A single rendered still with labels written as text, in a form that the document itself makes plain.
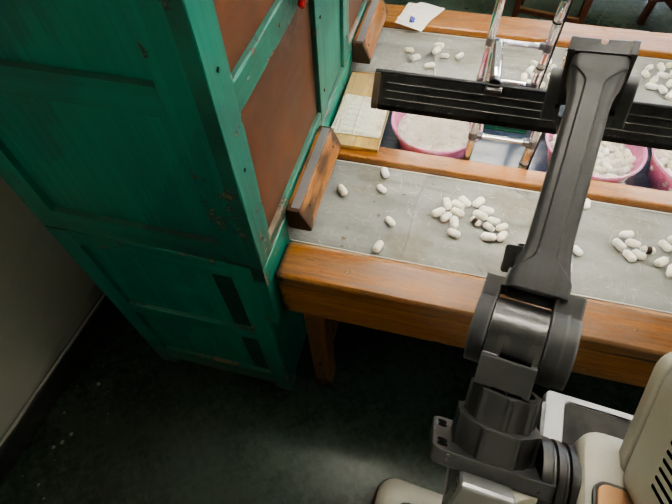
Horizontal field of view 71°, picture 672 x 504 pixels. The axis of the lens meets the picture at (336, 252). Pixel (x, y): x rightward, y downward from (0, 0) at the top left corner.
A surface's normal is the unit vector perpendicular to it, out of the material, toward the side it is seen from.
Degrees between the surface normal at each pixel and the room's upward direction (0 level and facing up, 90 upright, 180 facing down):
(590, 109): 20
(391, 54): 0
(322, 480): 0
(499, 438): 37
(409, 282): 0
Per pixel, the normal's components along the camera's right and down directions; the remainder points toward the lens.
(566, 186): -0.28, -0.33
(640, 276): -0.03, -0.56
